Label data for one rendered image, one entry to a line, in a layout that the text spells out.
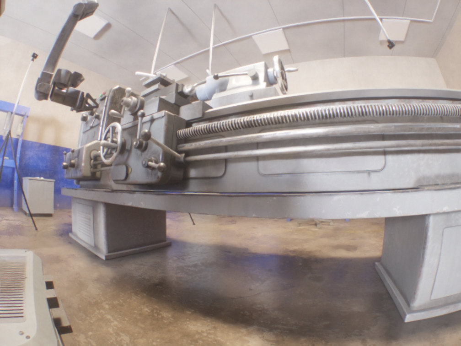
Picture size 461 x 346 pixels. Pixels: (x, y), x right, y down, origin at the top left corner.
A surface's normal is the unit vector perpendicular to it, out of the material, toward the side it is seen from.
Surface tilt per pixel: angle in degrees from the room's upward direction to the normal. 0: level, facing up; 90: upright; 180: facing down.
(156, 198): 90
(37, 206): 90
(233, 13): 180
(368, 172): 90
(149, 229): 90
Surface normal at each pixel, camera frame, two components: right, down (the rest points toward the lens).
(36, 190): 0.93, -0.03
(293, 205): -0.46, -0.10
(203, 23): 0.00, 0.99
